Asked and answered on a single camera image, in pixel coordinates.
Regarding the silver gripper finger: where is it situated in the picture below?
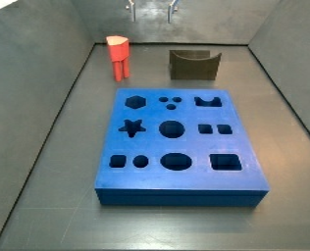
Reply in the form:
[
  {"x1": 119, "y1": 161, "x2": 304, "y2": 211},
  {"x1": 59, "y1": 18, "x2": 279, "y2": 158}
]
[
  {"x1": 126, "y1": 0, "x2": 137, "y2": 22},
  {"x1": 166, "y1": 0, "x2": 180, "y2": 24}
]

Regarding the blue shape sorting board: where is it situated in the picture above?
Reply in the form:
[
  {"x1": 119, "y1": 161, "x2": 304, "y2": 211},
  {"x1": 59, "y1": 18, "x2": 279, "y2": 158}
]
[{"x1": 94, "y1": 88, "x2": 269, "y2": 207}]

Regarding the dark curved holder block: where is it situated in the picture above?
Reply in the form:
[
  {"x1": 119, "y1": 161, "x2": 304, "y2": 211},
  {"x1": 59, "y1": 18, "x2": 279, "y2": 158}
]
[{"x1": 169, "y1": 50, "x2": 221, "y2": 80}]

